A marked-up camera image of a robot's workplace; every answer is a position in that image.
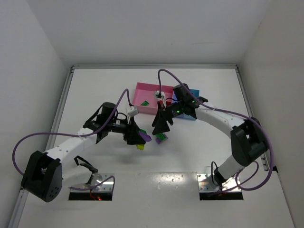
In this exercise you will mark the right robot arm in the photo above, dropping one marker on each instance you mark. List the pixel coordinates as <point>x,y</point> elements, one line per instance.
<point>247,140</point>

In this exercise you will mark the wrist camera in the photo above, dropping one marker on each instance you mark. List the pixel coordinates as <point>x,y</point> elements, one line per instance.
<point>131,111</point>
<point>160,96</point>

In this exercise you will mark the dark blue container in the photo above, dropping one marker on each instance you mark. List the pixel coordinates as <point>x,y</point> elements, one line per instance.
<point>174,97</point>

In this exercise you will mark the yellow-green lego plate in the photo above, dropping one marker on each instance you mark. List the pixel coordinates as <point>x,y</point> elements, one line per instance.
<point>140,146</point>

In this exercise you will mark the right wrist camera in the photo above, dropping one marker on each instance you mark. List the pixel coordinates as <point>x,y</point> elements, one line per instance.
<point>160,96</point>

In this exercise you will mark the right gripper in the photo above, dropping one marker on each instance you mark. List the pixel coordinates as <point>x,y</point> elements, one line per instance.
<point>165,114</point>

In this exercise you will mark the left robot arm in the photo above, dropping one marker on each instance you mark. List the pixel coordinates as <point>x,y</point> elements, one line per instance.
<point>43,175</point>

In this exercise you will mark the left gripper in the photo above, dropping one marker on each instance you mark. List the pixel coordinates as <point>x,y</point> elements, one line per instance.
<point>128,133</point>

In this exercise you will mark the pink large container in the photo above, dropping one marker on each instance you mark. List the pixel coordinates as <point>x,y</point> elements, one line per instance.
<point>145,92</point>

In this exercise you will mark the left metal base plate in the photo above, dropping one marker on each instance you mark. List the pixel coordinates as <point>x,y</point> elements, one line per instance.
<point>98,183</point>

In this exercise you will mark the metal base plate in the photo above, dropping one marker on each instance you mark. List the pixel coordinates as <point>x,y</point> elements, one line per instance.
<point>98,183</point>
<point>207,186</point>

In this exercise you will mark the pink small container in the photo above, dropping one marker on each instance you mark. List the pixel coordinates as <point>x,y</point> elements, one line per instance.
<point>168,90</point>

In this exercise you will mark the green lego brick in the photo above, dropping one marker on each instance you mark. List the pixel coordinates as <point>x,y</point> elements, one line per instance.
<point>145,103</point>
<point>161,135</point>

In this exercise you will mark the light blue container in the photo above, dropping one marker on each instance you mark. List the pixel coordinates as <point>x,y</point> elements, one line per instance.
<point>196,93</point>

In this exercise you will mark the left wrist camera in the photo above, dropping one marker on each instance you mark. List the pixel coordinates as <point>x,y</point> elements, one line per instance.
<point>131,111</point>

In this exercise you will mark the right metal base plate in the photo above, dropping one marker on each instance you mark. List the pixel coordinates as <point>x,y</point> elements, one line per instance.
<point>207,186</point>

